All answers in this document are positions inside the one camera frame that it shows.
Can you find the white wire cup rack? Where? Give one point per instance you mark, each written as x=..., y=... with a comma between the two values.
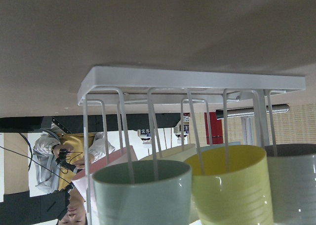
x=105, y=85

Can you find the person in background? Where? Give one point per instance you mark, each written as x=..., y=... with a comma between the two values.
x=58, y=157

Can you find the green cup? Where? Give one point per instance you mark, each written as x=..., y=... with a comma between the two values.
x=147, y=201

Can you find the yellow cup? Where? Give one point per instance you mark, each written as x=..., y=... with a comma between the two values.
x=236, y=192

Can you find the grey cup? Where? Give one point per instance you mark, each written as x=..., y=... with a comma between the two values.
x=293, y=183

